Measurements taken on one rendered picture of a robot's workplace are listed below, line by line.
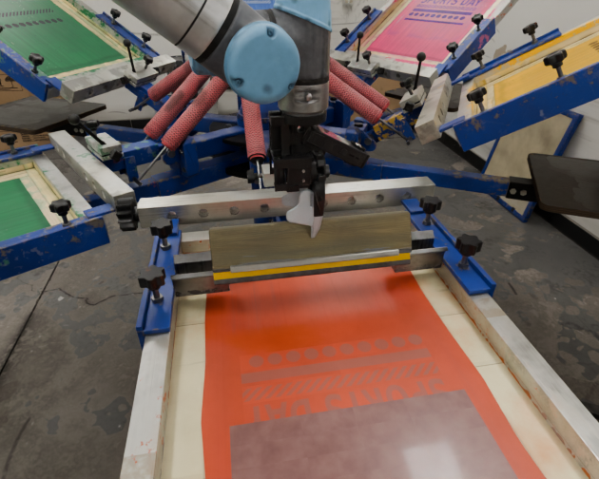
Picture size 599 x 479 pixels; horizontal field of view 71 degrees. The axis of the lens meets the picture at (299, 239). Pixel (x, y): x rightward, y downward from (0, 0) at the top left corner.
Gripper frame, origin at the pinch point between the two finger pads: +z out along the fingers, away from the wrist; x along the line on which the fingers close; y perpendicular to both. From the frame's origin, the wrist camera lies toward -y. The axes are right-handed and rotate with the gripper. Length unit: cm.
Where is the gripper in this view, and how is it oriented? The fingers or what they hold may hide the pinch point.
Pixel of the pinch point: (314, 223)
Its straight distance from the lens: 74.1
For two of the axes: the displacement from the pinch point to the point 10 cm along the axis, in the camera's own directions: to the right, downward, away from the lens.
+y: -9.8, 0.9, -1.5
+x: 1.7, 5.3, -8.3
